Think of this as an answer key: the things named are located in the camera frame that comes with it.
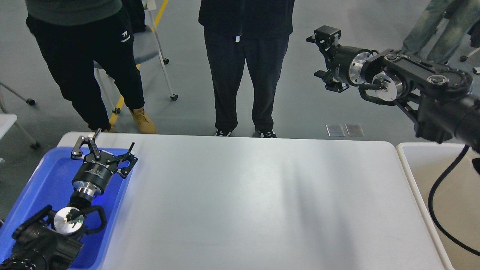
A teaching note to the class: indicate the white side table edge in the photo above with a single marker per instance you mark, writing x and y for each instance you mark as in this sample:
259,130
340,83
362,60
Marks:
6,122

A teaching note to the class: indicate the beige plastic bin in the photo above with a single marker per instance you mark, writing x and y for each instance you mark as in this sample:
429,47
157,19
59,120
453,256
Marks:
455,202

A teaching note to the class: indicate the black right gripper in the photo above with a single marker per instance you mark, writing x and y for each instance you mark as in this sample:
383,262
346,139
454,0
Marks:
347,64

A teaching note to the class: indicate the right clear floor plate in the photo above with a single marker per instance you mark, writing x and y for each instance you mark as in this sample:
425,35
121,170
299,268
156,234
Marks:
355,130

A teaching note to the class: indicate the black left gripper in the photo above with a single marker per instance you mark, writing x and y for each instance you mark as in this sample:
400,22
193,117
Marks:
95,170

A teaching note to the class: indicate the person in tan boots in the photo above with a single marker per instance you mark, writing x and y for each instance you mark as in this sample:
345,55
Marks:
72,35

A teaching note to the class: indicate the chair base top right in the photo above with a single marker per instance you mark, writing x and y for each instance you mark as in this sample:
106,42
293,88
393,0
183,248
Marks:
463,58

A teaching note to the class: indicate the clear floor plate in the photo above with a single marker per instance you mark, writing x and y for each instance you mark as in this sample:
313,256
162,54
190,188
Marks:
335,130
355,130

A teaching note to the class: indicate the left clear floor plate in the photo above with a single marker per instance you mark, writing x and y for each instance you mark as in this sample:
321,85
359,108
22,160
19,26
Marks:
335,130

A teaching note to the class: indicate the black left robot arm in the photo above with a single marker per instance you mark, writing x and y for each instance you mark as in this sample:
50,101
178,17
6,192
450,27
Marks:
64,217

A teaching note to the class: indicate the person in black clothes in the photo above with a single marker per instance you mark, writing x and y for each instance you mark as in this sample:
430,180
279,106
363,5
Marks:
239,34

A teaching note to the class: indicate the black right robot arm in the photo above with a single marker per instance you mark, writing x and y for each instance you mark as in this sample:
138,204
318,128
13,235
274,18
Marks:
437,98

